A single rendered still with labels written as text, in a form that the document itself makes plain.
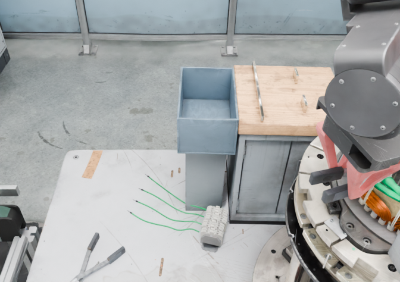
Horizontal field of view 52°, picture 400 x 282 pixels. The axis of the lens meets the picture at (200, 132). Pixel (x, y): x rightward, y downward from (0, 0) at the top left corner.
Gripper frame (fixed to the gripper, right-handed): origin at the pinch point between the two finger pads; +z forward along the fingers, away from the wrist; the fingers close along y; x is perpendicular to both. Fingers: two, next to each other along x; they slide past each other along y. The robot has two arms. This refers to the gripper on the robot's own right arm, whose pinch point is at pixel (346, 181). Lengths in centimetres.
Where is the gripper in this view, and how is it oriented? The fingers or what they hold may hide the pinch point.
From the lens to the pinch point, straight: 50.8
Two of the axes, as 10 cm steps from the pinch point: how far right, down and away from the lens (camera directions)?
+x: 9.4, -2.1, 2.7
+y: 3.4, 6.3, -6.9
